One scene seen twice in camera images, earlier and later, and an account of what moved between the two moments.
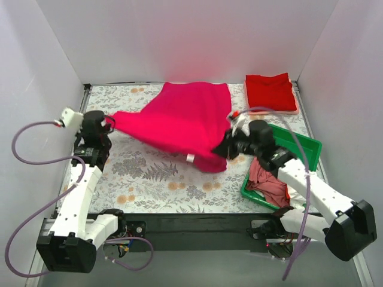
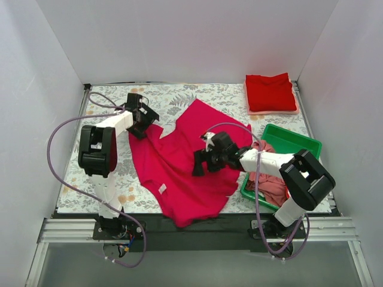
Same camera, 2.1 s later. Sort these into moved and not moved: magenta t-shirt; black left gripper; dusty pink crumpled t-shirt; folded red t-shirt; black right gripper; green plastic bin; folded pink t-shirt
Moved: black left gripper; magenta t-shirt; black right gripper
Not moved: folded red t-shirt; dusty pink crumpled t-shirt; folded pink t-shirt; green plastic bin
